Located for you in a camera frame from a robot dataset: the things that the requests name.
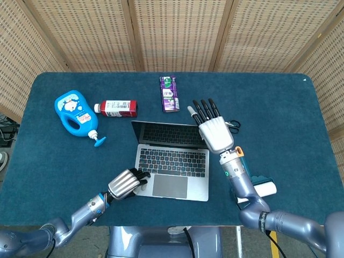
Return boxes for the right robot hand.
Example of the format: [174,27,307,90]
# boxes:
[187,98,234,154]

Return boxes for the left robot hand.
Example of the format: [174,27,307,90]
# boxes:
[107,168,152,201]

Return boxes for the silver laptop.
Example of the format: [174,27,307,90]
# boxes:
[131,120,210,202]

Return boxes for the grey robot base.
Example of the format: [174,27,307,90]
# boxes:
[106,226,224,258]

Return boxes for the purple drink carton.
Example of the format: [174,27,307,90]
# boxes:
[160,75,181,113]

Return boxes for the blue felt table cover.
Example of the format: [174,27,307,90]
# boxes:
[0,71,344,227]

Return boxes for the teal lint roller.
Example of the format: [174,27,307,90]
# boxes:
[231,146,278,211]

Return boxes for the red juice bottle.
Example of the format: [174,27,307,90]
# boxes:
[94,99,139,118]

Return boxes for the blue pump detergent bottle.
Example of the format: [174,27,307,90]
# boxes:
[54,90,107,148]

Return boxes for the bamboo folding screen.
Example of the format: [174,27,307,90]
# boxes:
[0,0,344,186]

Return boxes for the white table leg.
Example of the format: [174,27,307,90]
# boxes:
[235,226,243,258]

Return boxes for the white sneaker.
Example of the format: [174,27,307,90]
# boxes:
[0,151,9,171]

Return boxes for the black handled scissors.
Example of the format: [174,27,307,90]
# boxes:
[224,119,241,134]

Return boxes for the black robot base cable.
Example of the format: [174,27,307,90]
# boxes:
[183,227,195,258]

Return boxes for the black cable bundle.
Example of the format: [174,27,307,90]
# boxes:
[0,114,20,147]

